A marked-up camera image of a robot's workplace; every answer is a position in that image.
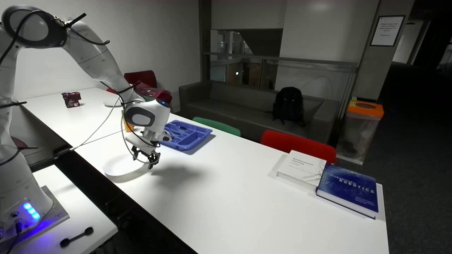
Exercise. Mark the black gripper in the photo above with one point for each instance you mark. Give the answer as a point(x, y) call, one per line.
point(145, 149)

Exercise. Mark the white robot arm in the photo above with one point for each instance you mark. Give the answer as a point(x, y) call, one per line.
point(93, 57)

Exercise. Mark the blue plastic cutlery tray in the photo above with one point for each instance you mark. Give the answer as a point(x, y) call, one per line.
point(185, 135)

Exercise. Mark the dark red chair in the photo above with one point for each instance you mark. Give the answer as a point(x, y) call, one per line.
point(141, 78)

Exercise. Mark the green chair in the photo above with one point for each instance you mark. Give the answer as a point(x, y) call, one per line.
point(218, 125)

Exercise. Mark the small red packet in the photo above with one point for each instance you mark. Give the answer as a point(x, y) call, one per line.
point(70, 99)

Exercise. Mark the bright red chair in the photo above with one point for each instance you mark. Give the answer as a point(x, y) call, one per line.
point(296, 143)

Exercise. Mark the black backpack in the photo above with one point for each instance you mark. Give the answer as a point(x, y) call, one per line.
point(288, 106)

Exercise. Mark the white book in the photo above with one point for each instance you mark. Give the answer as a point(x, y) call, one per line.
point(298, 167)

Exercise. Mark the glass metal balustrade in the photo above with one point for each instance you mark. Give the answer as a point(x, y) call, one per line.
point(305, 66)

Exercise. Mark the blue book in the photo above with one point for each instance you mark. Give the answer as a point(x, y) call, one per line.
point(350, 188)

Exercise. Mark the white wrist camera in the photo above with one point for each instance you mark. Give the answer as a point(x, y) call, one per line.
point(163, 138)

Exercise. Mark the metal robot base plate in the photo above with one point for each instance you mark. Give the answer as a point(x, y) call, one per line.
point(43, 221)

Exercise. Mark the framed wall notice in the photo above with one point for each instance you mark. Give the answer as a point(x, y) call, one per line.
point(387, 30)

